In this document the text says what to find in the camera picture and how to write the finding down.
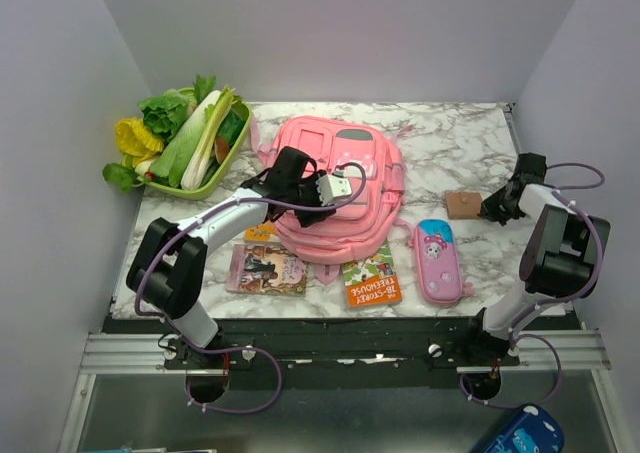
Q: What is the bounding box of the orange paperback book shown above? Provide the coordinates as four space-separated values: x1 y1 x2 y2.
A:
243 222 279 244

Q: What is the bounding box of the pink school backpack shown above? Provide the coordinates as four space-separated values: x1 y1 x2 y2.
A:
250 116 406 285

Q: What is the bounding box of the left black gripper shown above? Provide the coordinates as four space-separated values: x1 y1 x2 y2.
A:
286 169 336 228

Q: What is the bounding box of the white napa cabbage toy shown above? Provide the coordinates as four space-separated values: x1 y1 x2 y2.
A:
147 87 246 191

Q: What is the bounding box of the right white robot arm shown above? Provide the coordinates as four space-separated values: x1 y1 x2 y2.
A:
459 153 611 365

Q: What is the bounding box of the green vegetable tray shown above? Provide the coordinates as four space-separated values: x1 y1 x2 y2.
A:
139 92 253 200

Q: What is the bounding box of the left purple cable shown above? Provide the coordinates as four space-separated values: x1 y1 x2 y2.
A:
133 161 369 414

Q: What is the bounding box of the brown leather wallet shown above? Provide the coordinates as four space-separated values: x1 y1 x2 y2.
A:
445 191 482 220

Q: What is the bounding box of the pink illustrated storybook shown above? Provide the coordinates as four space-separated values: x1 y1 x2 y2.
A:
225 244 307 297

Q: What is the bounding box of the yellow flower toy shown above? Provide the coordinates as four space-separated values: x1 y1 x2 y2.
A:
115 117 165 157

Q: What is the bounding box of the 78-storey treehouse book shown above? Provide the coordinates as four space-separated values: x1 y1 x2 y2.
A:
341 241 403 309

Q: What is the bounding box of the pink cartoon pencil case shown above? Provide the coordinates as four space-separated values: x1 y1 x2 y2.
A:
413 219 474 305

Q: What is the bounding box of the aluminium frame rail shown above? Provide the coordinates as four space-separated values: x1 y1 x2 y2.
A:
79 334 165 375

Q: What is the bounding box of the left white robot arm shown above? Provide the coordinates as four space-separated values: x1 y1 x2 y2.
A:
126 147 351 368

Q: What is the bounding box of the black mounting base rail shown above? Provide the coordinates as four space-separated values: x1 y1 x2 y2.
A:
103 318 519 395

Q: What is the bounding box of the blue shark pencil case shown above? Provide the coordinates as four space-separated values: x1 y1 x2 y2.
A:
471 404 565 453

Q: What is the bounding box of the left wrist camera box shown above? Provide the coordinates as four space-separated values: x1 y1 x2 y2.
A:
316 174 352 206

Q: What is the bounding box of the green lettuce toy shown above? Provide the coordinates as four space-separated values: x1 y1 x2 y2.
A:
138 75 217 142

